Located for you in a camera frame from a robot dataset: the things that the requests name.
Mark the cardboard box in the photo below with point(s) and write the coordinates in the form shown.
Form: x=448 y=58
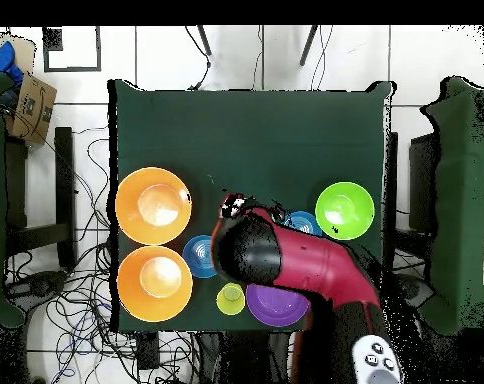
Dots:
x=32 y=108

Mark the black tripod leg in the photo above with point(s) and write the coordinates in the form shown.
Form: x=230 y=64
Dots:
x=308 y=44
x=204 y=40

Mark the black power strip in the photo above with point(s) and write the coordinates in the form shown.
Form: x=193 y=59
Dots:
x=148 y=350

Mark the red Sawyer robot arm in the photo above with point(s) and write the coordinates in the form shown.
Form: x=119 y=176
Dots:
x=314 y=260

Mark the purple bowl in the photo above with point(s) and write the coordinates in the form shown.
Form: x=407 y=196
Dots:
x=274 y=308

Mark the large orange bowl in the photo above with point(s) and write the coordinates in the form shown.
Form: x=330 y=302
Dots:
x=153 y=205
x=154 y=284

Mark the dark green table cloth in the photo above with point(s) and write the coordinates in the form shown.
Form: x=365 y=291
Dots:
x=246 y=132

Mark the black square frame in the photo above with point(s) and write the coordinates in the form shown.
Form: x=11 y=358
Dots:
x=44 y=50

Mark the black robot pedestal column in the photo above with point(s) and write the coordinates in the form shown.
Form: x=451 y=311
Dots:
x=246 y=360

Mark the blue bowl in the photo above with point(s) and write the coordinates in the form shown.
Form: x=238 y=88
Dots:
x=198 y=256
x=302 y=222

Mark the blue cloth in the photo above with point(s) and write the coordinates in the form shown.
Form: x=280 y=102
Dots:
x=2 y=60

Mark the black bench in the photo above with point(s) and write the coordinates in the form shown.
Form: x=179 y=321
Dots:
x=64 y=180

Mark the yellow cup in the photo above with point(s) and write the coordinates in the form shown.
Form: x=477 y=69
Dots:
x=230 y=300

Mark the black pedestal foot with knob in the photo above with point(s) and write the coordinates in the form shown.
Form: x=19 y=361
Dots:
x=38 y=284

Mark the large green bowl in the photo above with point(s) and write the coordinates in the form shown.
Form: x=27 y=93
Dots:
x=344 y=210

